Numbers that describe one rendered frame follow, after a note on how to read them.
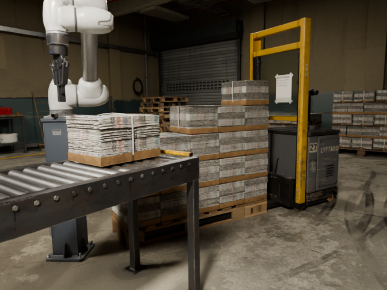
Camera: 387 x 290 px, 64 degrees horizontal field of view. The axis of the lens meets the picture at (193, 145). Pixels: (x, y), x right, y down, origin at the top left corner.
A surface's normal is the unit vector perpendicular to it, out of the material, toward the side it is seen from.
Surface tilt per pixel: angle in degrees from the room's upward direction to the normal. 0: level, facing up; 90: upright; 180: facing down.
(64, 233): 90
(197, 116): 90
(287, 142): 90
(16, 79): 90
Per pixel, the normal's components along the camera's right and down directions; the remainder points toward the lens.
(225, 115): 0.50, 0.11
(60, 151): -0.04, 0.13
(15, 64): 0.79, 0.07
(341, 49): -0.62, 0.11
